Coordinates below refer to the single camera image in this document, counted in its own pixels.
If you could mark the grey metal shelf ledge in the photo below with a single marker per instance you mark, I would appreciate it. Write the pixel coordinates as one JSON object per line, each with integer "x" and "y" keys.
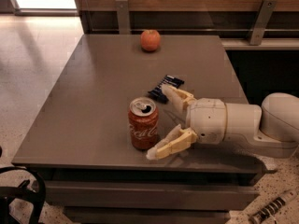
{"x": 266, "y": 44}

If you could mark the dark blue snack bar wrapper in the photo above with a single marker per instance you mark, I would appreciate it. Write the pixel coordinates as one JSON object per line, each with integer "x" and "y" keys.
{"x": 157, "y": 94}

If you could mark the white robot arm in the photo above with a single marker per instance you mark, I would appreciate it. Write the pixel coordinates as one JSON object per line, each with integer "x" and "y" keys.
{"x": 270, "y": 129}

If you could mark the metal wall bracket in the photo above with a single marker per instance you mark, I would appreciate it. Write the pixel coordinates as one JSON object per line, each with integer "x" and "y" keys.
{"x": 123, "y": 17}
{"x": 263, "y": 17}

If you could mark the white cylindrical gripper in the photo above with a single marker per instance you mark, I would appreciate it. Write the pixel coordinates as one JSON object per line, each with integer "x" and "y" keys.
{"x": 206, "y": 117}

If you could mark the red apple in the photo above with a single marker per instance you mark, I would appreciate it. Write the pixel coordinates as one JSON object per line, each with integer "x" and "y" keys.
{"x": 150, "y": 40}

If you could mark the right metal wall bracket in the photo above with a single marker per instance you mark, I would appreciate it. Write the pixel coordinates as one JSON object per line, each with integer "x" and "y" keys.
{"x": 263, "y": 17}

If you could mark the left metal wall bracket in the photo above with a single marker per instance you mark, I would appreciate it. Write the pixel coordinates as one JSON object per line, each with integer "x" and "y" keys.
{"x": 123, "y": 17}

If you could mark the red coca-cola can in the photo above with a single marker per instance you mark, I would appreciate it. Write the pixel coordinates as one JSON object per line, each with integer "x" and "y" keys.
{"x": 143, "y": 122}

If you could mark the striped cylindrical floor object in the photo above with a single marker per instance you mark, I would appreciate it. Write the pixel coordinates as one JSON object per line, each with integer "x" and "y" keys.
{"x": 269, "y": 210}

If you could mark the grey table with drawers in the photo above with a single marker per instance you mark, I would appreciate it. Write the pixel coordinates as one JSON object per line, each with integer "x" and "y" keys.
{"x": 80, "y": 142}

